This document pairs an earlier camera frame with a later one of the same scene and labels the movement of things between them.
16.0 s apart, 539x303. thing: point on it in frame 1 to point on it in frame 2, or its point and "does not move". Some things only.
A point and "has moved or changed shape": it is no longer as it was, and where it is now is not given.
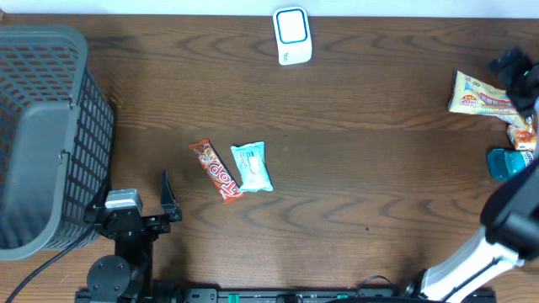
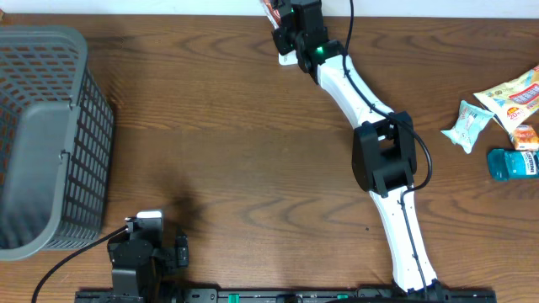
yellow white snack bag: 472,96 has moved or changed shape
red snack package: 229,189 to 275,14
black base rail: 416,295 does not move
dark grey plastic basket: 57,133 does not move
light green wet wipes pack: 253,164 to 470,122
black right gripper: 525,102 to 276,34
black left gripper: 159,225 to 182,246
